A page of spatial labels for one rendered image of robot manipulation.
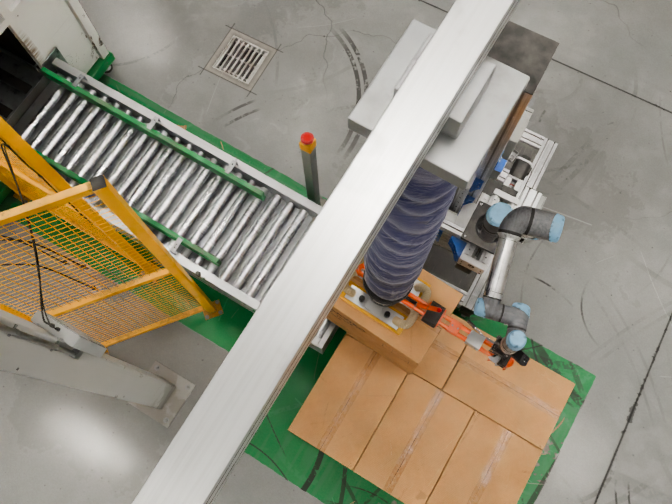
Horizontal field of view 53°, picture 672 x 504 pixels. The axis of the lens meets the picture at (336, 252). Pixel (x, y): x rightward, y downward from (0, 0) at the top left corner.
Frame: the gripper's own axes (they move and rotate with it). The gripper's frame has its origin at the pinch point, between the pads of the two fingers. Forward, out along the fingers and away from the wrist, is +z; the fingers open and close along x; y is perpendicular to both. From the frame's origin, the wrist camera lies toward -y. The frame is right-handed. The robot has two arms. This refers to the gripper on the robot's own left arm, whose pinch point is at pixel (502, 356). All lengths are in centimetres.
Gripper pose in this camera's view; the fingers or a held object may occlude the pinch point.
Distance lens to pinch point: 310.5
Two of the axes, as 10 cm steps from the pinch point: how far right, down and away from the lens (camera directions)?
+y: -8.4, -5.2, 1.7
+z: 0.1, 3.1, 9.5
